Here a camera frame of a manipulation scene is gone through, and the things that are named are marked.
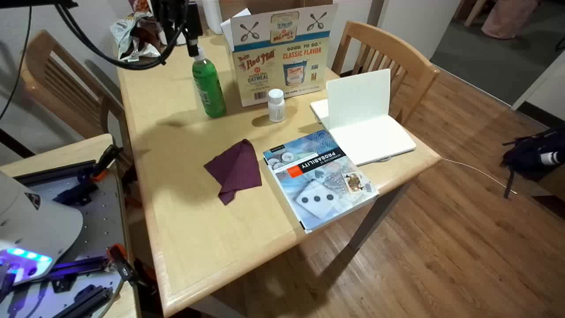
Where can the printed flour cardboard box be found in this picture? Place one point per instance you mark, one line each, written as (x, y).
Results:
(282, 65)

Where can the crumpled snack bag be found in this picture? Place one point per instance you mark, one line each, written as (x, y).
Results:
(132, 36)

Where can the grey rug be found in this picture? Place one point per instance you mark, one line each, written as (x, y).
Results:
(499, 59)

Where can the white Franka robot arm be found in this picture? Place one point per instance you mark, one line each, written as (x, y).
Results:
(35, 231)

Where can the small white pill bottle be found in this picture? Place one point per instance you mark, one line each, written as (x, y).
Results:
(275, 107)

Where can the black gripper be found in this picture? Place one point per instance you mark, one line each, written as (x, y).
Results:
(173, 15)

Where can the blue book with dice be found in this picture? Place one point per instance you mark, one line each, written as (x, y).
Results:
(319, 183)

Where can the white open notebook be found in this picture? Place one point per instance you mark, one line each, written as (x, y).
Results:
(364, 135)

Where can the pink fabric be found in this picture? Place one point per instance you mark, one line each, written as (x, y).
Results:
(508, 21)

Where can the green tea bottle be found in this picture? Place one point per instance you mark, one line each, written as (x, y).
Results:
(208, 89)

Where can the purple cloth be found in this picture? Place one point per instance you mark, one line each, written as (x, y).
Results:
(238, 171)

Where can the white paper roll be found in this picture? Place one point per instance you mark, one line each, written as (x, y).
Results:
(212, 15)

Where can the grey perforated mounting plate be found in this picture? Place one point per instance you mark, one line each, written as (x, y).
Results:
(97, 218)

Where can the wooden slat chair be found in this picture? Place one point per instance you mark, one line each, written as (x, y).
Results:
(411, 77)
(63, 89)

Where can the black backpack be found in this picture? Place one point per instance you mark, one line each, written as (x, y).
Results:
(529, 155)

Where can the black orange clamp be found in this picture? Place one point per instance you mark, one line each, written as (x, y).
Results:
(106, 160)
(125, 266)

